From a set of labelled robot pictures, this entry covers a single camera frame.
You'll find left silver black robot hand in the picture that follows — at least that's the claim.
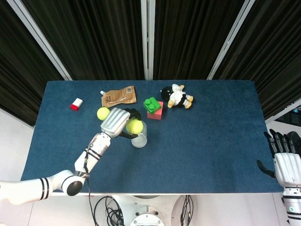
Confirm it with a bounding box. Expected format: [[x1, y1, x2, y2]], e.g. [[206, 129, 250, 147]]
[[100, 107, 143, 139]]

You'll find dark curtain panel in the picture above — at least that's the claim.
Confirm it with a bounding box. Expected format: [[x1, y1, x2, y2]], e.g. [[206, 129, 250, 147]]
[[152, 0, 246, 81], [213, 0, 301, 121], [21, 0, 145, 81], [0, 0, 65, 127]]

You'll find clear plastic cup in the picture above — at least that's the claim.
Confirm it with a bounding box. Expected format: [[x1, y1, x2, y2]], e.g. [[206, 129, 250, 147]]
[[130, 121, 148, 149]]

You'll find pink cube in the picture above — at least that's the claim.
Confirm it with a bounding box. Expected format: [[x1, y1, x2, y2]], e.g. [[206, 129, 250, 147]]
[[147, 101, 164, 121]]

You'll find red white small box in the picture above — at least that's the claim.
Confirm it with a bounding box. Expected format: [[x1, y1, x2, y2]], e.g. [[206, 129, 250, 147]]
[[69, 98, 84, 111]]

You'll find orange spouted pouch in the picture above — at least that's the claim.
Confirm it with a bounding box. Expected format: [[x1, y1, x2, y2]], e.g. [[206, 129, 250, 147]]
[[100, 86, 137, 108]]

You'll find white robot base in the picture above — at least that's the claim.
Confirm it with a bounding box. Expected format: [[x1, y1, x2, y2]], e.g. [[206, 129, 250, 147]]
[[110, 194, 189, 226]]

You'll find yellow tennis ball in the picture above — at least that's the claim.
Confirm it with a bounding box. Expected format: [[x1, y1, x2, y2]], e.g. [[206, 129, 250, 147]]
[[96, 107, 111, 120], [126, 119, 144, 135]]

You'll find white table frame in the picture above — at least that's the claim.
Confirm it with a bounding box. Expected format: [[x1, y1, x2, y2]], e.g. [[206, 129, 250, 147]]
[[50, 192, 283, 196]]

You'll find blue table cloth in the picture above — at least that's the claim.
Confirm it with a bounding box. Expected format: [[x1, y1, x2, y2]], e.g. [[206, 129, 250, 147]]
[[20, 80, 283, 194]]

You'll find white frame post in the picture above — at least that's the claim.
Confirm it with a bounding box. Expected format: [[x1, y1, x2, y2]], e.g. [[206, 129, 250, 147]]
[[140, 0, 156, 81], [6, 0, 72, 81], [265, 98, 301, 124], [206, 0, 253, 81]]

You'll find black floor cable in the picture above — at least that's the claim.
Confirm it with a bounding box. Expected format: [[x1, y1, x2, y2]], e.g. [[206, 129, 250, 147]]
[[94, 195, 124, 226], [180, 194, 196, 224]]

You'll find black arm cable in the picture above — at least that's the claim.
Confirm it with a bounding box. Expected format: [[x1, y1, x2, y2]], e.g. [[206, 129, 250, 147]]
[[82, 143, 94, 226]]

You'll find green toy building block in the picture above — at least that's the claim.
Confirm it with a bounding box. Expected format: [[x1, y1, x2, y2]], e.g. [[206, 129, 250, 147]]
[[143, 97, 163, 115]]

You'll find black white penguin plush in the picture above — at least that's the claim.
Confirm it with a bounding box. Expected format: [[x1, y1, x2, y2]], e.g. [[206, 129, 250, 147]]
[[160, 83, 195, 110]]

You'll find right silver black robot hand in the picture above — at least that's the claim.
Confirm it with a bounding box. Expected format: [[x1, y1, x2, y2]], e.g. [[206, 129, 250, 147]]
[[256, 129, 301, 188]]

